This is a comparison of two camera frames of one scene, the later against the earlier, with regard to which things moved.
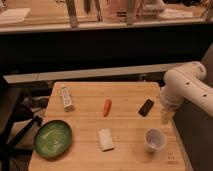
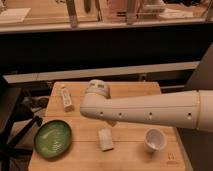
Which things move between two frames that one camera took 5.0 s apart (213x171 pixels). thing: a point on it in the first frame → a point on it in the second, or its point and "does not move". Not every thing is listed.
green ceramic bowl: [53, 139] does not move
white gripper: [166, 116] → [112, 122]
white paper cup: [154, 140] does not move
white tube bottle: [67, 99] does not move
